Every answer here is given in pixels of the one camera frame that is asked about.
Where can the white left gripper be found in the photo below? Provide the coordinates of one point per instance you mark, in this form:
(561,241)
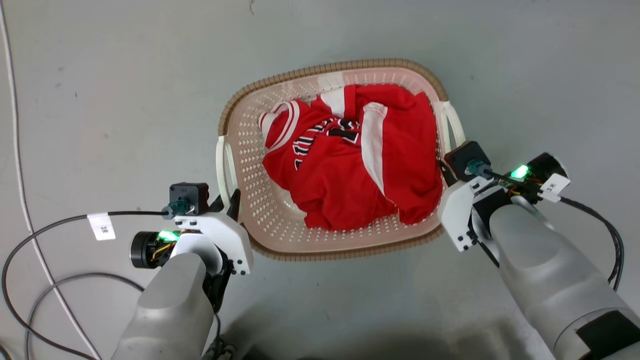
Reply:
(220,232)

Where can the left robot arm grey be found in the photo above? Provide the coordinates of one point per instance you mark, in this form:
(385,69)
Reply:
(172,310)

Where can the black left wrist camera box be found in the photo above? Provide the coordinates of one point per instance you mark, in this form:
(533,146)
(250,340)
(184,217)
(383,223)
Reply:
(190,196)

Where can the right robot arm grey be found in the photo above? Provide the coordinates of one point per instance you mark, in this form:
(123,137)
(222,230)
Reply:
(545,270)

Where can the red basketball jersey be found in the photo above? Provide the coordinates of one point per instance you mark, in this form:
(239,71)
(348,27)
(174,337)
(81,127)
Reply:
(345,185)

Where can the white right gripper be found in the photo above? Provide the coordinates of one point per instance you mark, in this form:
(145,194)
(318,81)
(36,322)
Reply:
(457,215)

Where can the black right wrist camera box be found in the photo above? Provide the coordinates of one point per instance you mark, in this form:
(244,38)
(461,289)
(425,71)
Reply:
(465,154)

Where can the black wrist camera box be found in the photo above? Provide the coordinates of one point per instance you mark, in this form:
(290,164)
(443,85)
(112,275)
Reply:
(465,154)
(190,196)

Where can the beige plastic laundry basket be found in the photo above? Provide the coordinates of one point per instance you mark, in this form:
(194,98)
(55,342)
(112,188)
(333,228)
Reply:
(260,200)

